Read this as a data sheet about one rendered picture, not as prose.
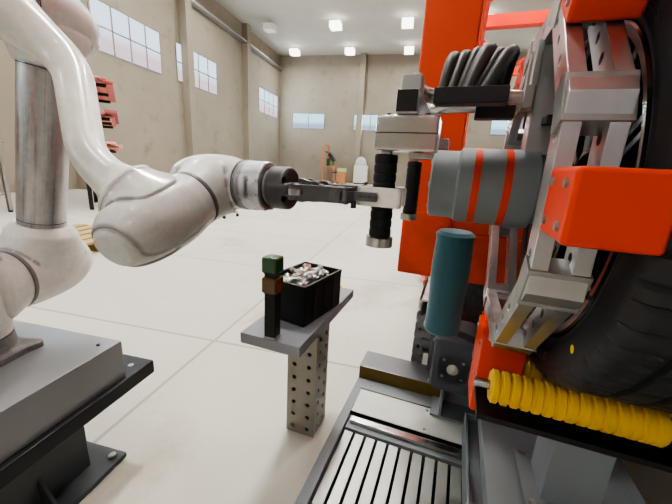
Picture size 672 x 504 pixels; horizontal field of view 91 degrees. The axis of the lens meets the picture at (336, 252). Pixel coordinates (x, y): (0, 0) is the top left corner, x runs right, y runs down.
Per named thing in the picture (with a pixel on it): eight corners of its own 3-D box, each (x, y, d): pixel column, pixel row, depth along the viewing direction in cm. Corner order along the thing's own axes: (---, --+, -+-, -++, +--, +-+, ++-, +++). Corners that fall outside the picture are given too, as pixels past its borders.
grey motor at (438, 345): (572, 477, 91) (605, 365, 82) (417, 429, 104) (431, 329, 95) (555, 430, 107) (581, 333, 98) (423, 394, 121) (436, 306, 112)
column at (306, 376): (313, 437, 109) (318, 322, 98) (286, 428, 112) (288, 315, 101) (324, 417, 118) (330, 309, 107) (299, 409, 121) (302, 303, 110)
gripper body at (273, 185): (283, 205, 64) (327, 210, 61) (259, 210, 57) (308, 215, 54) (284, 166, 62) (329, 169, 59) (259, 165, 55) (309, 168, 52)
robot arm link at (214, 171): (265, 199, 68) (228, 231, 58) (205, 193, 73) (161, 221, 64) (254, 147, 62) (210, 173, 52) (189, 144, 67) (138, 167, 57)
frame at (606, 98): (556, 421, 41) (702, -121, 27) (498, 406, 43) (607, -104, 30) (504, 286, 91) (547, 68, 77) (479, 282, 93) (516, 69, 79)
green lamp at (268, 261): (275, 276, 76) (275, 259, 75) (260, 273, 77) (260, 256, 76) (284, 271, 79) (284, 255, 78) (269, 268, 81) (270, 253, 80)
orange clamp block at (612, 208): (618, 238, 35) (666, 258, 27) (535, 229, 38) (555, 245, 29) (637, 171, 33) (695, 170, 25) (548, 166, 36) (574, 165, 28)
